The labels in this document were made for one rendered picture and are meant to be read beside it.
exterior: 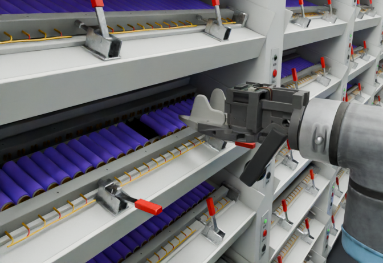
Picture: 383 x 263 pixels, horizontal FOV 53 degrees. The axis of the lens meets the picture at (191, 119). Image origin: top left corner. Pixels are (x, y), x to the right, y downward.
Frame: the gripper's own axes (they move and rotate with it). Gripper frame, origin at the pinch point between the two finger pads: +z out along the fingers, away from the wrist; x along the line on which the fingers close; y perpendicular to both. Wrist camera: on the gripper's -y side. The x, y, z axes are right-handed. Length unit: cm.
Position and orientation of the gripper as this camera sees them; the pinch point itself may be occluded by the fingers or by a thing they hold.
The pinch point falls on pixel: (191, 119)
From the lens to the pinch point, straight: 68.0
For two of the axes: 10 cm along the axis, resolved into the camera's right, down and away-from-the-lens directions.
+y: 0.0, -9.6, -2.9
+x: -5.5, 2.4, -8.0
